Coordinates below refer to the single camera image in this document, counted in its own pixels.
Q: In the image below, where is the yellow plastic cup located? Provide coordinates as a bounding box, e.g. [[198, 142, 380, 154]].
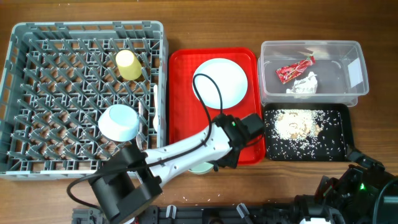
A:
[[116, 50, 142, 80]]

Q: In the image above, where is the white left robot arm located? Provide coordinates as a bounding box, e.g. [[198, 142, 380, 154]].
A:
[[89, 113, 265, 223]]

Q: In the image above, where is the red plastic tray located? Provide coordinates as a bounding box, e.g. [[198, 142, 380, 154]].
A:
[[168, 47, 266, 168]]

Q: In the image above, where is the green bowl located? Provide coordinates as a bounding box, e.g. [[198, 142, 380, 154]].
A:
[[188, 162, 214, 175]]

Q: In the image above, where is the light blue plate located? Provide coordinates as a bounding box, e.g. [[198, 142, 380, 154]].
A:
[[193, 58, 248, 110]]

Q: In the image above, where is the grey dishwasher rack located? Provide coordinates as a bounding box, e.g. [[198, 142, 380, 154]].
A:
[[1, 21, 169, 180]]

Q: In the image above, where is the red candy wrapper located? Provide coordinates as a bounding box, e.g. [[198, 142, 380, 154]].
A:
[[275, 56, 315, 84]]

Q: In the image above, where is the clear plastic bin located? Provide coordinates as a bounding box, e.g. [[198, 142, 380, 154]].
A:
[[257, 40, 369, 106]]

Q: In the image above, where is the white plastic spoon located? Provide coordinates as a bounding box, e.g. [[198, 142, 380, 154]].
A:
[[152, 85, 159, 132]]

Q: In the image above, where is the light blue bowl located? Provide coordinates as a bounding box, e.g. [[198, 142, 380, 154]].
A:
[[98, 104, 139, 142]]

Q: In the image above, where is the black tray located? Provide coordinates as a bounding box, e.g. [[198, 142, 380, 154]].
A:
[[262, 103, 354, 162]]

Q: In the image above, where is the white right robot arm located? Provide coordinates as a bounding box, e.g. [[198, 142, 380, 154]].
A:
[[289, 145, 397, 223]]

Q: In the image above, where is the white napkin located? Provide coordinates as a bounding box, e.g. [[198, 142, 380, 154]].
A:
[[286, 72, 318, 94]]

